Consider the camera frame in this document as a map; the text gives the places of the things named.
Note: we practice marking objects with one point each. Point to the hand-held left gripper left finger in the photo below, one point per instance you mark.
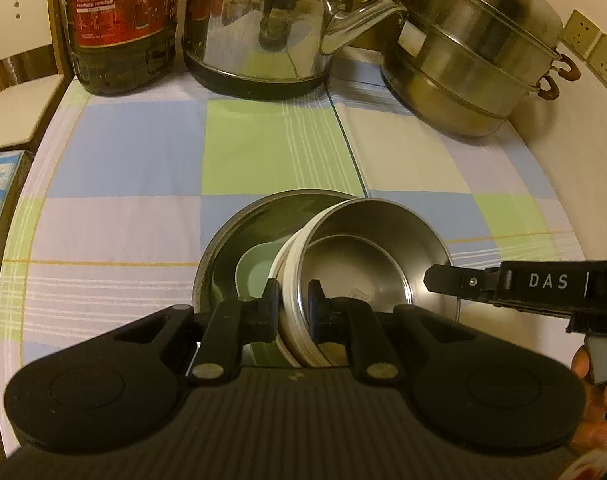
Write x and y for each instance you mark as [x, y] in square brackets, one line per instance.
[271, 307]

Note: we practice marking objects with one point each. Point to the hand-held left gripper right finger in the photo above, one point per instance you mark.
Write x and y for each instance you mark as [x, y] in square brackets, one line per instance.
[313, 310]

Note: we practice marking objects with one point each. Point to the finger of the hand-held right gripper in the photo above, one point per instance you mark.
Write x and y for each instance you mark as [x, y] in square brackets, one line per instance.
[513, 309]
[453, 277]

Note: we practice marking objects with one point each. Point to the cream ribbed bowl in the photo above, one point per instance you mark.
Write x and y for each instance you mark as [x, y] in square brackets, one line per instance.
[296, 285]

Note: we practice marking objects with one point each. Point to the green square plate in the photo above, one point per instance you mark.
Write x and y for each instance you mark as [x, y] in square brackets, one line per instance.
[253, 272]

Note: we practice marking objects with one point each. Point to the white ceramic bowl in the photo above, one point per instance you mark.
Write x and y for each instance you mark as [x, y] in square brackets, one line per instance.
[282, 347]

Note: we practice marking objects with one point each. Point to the stainless steel plate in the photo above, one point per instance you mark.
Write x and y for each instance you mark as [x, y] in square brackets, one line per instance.
[223, 270]

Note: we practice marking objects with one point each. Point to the stainless steel bowl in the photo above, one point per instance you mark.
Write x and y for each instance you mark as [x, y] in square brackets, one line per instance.
[363, 270]

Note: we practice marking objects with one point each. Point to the person's right hand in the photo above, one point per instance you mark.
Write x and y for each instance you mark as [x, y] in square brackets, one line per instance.
[591, 430]

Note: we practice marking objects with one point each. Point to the plaid tablecloth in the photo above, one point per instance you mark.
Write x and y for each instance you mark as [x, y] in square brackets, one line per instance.
[133, 160]

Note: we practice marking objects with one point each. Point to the stainless steel steamer pot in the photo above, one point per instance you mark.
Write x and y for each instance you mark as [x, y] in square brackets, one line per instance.
[473, 60]

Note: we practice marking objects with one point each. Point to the stainless steel kettle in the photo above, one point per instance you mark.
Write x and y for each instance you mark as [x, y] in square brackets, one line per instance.
[263, 25]

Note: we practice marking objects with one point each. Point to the blue patterned cloth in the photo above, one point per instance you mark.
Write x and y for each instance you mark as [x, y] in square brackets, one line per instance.
[1, 195]

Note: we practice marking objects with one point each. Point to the cooking oil bottle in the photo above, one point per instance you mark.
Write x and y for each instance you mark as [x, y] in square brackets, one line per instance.
[118, 25]

